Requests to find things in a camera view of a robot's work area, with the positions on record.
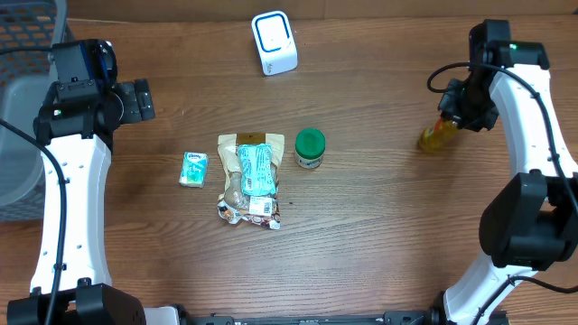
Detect yellow drink bottle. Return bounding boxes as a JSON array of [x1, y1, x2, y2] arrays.
[[417, 117, 459, 153]]

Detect teal tissue pack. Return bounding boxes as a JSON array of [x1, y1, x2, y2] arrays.
[[179, 152, 209, 188]]

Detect brown nut pouch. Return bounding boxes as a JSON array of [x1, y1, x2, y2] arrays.
[[218, 133, 285, 216]]

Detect green lid jar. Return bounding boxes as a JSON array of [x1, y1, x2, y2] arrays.
[[294, 128, 326, 169]]

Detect teal snack packet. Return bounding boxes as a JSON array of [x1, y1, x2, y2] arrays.
[[238, 144, 276, 196]]

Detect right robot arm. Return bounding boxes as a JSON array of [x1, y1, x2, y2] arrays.
[[438, 19, 577, 324]]

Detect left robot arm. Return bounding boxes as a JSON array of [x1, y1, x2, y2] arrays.
[[1, 39, 155, 324]]

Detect white barcode scanner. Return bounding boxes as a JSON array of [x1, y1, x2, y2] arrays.
[[251, 10, 298, 76]]

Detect grey plastic mesh basket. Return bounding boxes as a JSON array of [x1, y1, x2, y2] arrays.
[[1, 0, 72, 222]]

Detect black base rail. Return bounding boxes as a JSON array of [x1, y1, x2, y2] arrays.
[[179, 309, 451, 325]]

